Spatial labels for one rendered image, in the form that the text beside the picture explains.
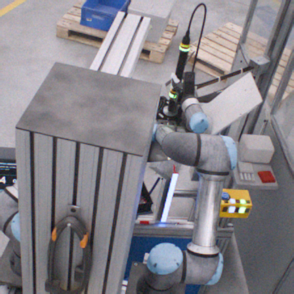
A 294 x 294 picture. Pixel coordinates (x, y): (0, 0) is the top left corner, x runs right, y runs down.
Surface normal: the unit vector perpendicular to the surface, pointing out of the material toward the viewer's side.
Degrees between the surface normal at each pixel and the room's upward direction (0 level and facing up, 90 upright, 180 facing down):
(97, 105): 0
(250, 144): 0
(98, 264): 90
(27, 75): 0
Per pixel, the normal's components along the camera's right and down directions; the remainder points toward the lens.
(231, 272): 0.15, -0.74
